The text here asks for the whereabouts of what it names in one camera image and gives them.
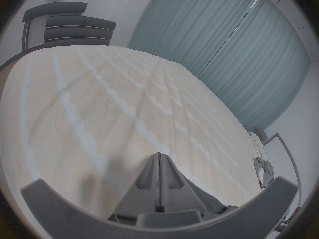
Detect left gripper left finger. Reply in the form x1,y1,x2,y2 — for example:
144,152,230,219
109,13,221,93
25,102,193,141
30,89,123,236
115,152,161,217

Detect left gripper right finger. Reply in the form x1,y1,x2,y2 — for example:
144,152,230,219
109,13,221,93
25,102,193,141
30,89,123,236
160,153,206,218

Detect black T-shirt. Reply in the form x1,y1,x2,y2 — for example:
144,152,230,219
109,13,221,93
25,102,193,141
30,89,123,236
107,177,240,220

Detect pile of clothes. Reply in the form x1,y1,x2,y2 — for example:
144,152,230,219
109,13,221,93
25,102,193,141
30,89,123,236
253,157,274,189

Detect bed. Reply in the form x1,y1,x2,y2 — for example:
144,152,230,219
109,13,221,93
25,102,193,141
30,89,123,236
0,45,302,223

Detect white printed pillow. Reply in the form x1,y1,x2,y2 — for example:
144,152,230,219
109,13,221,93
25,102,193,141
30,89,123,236
247,131,268,162

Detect grey bedside table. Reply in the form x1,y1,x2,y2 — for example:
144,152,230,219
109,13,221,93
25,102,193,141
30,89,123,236
244,125,267,140

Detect blue-green curtain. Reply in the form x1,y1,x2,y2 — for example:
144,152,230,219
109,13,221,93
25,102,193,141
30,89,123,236
127,0,260,78
198,0,312,131

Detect black chest of drawers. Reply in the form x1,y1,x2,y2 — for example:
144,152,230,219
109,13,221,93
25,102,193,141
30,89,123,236
44,16,117,48

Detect black dressing table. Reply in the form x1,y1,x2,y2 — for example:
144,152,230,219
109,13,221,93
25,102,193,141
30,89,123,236
22,2,88,53

